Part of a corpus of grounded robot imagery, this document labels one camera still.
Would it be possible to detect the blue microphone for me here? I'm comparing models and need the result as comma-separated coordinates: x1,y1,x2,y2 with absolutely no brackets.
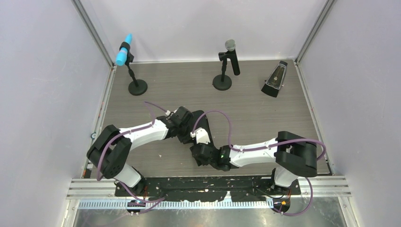
115,34,132,66

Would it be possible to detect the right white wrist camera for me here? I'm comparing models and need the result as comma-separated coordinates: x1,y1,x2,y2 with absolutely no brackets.
190,128,211,144

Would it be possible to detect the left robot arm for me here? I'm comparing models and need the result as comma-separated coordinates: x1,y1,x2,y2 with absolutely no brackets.
87,106,194,196

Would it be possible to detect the black metronome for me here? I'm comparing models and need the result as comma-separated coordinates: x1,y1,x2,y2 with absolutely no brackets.
261,61,288,97

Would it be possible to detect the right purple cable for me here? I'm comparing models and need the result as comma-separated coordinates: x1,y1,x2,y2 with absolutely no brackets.
192,109,326,218

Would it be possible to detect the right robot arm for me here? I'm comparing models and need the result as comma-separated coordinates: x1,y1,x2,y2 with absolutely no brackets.
190,128,317,194

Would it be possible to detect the black zipper tool case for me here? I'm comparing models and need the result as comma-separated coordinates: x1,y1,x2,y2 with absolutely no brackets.
188,110,215,147

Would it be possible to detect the right black microphone stand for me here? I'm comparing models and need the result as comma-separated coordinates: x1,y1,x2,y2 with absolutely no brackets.
212,52,232,91

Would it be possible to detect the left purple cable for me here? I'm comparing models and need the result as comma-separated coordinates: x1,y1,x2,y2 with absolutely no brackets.
96,101,171,214

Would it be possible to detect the black grey microphone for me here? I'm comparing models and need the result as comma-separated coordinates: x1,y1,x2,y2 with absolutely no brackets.
225,39,240,76

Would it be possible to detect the purple cable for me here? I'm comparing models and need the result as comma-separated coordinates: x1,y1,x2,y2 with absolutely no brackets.
96,101,171,214
192,109,326,218

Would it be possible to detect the left black microphone stand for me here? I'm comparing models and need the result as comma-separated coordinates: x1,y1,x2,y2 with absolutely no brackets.
125,53,148,96

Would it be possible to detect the black microphone stand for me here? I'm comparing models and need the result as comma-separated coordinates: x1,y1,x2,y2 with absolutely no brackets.
125,53,148,96
212,52,232,91

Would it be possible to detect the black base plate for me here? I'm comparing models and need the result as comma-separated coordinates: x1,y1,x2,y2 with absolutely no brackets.
115,175,301,202

